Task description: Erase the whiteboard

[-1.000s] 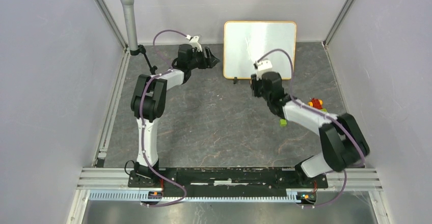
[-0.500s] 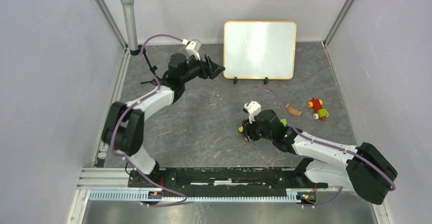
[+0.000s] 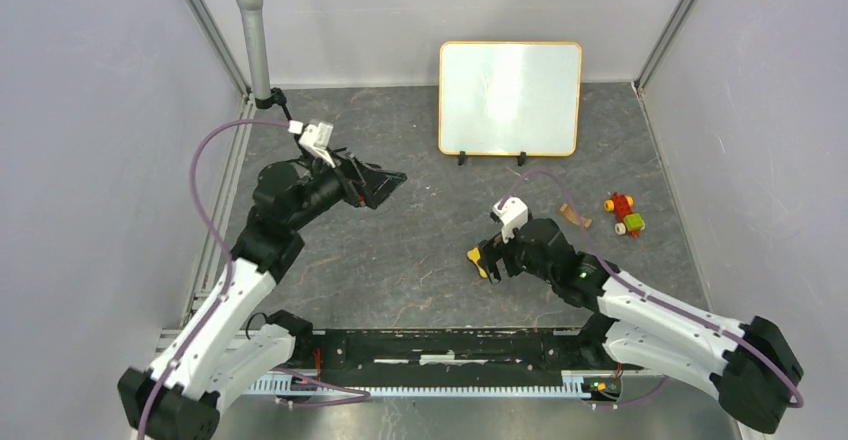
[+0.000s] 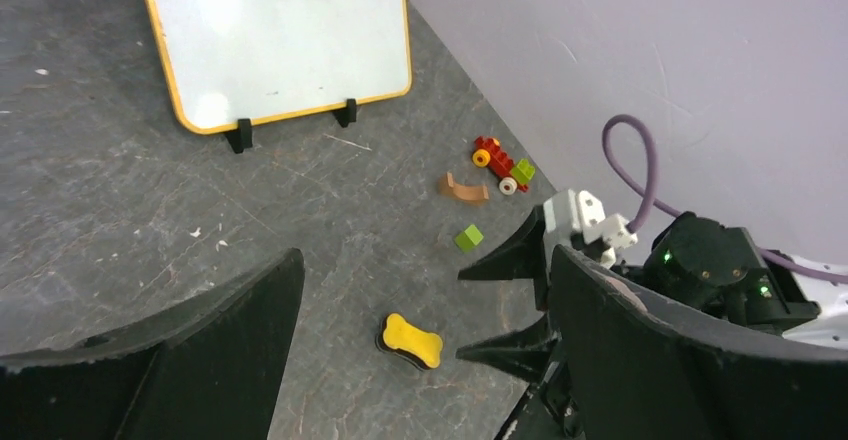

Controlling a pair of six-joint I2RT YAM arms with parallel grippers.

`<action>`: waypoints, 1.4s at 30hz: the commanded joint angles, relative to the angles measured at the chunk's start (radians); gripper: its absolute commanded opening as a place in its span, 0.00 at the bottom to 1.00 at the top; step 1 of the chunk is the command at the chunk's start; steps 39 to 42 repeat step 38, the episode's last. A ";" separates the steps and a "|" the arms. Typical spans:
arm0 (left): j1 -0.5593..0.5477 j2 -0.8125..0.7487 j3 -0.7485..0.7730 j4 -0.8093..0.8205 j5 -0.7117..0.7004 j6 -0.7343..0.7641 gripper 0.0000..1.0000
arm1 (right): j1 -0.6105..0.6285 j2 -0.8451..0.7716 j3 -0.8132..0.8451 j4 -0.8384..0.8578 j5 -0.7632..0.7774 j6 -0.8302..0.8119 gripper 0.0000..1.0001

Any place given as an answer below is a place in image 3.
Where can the curved wooden block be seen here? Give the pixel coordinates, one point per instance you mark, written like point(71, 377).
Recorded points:
point(568, 212)

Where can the yellow-framed whiteboard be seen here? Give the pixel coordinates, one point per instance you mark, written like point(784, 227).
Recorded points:
point(509, 98)

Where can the black whiteboard stand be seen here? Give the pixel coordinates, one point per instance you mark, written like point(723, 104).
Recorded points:
point(520, 159)

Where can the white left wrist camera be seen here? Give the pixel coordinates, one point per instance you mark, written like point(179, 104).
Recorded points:
point(314, 139)

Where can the yellow bone-shaped eraser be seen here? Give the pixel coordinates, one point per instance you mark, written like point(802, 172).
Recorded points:
point(475, 257)

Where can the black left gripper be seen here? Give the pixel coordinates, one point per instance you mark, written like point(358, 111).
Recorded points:
point(369, 184)

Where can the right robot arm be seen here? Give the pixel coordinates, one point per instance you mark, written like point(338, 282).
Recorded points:
point(662, 318)

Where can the aluminium frame rail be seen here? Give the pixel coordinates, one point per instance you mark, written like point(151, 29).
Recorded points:
point(282, 381)

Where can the red toy car, yellow wheels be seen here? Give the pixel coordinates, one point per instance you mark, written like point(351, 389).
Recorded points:
point(628, 222)

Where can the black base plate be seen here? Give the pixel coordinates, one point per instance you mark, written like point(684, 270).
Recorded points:
point(487, 357)

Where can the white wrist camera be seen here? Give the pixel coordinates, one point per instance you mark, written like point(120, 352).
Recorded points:
point(512, 213)
point(314, 139)

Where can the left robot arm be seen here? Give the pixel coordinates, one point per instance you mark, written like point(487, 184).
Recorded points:
point(252, 278)

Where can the grey microphone on stand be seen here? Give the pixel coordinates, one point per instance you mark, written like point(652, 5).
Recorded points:
point(265, 95)

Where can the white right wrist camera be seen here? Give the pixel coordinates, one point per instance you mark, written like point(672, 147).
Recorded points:
point(512, 213)

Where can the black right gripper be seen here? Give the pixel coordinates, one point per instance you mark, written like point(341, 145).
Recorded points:
point(491, 250)

